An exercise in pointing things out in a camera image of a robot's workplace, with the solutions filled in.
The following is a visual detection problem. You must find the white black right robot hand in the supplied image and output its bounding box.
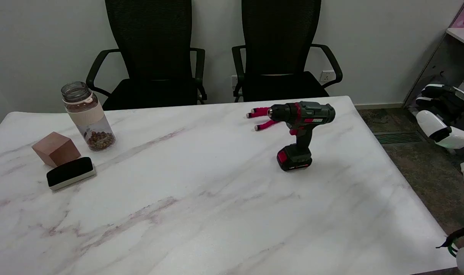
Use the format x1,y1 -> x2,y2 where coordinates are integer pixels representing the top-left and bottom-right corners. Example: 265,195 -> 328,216
415,84 -> 464,150

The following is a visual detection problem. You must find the dark green red power screwdriver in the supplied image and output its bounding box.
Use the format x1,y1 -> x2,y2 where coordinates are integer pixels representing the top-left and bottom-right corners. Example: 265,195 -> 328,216
268,101 -> 336,172

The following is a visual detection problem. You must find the dark floor vent grille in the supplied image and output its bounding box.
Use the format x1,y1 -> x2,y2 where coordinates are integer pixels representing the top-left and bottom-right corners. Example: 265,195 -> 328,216
373,131 -> 424,145

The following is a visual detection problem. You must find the white desk with grey panel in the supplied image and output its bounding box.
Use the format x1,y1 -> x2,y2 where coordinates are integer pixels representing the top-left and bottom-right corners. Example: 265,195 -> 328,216
403,27 -> 464,154

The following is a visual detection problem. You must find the black mesh office chair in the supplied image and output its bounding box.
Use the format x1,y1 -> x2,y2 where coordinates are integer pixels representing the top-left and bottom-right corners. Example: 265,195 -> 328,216
232,0 -> 343,103
86,0 -> 208,111

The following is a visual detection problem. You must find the pink flexible mini tripod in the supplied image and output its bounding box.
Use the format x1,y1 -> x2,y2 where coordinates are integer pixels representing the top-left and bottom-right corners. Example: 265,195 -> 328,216
246,107 -> 281,132

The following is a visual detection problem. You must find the black white board eraser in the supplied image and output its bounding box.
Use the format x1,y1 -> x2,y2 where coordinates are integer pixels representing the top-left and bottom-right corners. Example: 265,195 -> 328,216
46,157 -> 96,191

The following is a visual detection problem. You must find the brown wooden cube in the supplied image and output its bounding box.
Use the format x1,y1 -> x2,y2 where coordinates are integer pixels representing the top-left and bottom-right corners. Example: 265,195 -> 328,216
31,132 -> 81,168

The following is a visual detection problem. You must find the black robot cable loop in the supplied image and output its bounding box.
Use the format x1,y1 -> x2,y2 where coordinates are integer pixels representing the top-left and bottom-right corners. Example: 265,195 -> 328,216
436,227 -> 464,257

